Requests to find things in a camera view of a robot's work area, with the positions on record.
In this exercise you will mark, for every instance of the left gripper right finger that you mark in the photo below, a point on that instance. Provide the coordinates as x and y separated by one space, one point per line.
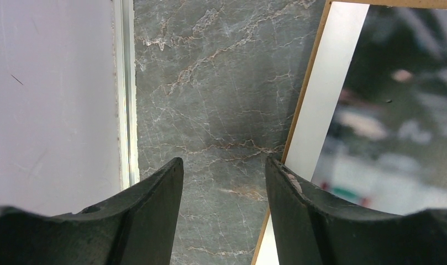
313 226

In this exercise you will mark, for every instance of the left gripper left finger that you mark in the photo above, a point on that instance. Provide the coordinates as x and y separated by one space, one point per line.
135 226

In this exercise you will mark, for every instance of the photo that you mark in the photo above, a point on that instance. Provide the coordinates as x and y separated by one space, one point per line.
370 125

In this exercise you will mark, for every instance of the aluminium rail frame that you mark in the photo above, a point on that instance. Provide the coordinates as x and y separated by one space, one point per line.
126 91

